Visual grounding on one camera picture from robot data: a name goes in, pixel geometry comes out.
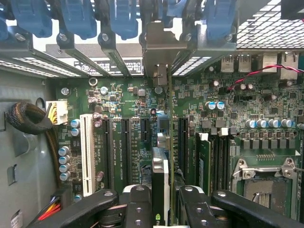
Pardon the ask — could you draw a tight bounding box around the thin locking lever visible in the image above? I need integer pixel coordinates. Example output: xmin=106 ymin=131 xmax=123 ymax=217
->
xmin=232 ymin=166 xmax=304 ymax=180

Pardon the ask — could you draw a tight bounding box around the black sleeved cable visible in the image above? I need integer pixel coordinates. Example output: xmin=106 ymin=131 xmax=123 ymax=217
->
xmin=6 ymin=101 xmax=60 ymax=189

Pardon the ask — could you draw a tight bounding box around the short black expansion slot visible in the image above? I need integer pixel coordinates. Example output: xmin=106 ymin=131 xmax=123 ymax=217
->
xmin=140 ymin=117 xmax=151 ymax=141

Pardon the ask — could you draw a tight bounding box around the RAM stick with white label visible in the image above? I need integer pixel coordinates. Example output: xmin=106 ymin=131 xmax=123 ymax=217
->
xmin=196 ymin=133 xmax=212 ymax=196

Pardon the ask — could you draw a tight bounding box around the black open PC case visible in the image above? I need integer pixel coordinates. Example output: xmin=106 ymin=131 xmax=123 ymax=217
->
xmin=0 ymin=0 xmax=304 ymax=228

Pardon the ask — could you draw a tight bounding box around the coloured power wire bundle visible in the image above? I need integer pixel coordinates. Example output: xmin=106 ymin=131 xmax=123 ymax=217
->
xmin=37 ymin=187 xmax=72 ymax=221

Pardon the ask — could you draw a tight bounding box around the green motherboard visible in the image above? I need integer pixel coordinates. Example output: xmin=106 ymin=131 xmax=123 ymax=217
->
xmin=56 ymin=53 xmax=304 ymax=224

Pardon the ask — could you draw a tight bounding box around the white expansion slot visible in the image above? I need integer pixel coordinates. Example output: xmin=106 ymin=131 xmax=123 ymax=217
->
xmin=79 ymin=113 xmax=96 ymax=198

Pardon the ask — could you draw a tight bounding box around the white power connector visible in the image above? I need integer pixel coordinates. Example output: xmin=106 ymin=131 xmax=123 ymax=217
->
xmin=45 ymin=100 xmax=68 ymax=125

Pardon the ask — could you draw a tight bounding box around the red black twisted wire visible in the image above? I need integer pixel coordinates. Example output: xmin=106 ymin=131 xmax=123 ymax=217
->
xmin=227 ymin=64 xmax=304 ymax=93

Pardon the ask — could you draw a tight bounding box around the blue card clip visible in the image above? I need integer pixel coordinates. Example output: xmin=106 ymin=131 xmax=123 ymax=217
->
xmin=59 ymin=0 xmax=97 ymax=40
xmin=10 ymin=0 xmax=53 ymax=38
xmin=203 ymin=0 xmax=238 ymax=43
xmin=108 ymin=0 xmax=139 ymax=40
xmin=156 ymin=0 xmax=190 ymax=24

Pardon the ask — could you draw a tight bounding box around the CPU socket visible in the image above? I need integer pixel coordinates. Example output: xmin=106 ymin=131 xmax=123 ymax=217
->
xmin=231 ymin=157 xmax=299 ymax=223

